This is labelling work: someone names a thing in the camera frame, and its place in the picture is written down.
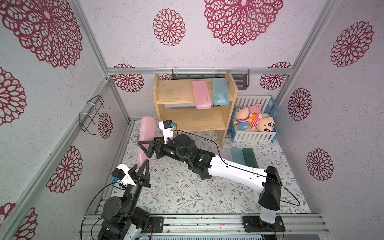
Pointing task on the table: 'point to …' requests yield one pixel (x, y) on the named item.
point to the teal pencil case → (238, 155)
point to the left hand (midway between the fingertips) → (147, 161)
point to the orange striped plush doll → (261, 124)
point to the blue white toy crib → (268, 106)
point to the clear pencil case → (226, 153)
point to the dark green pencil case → (249, 157)
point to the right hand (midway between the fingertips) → (149, 139)
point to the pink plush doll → (242, 115)
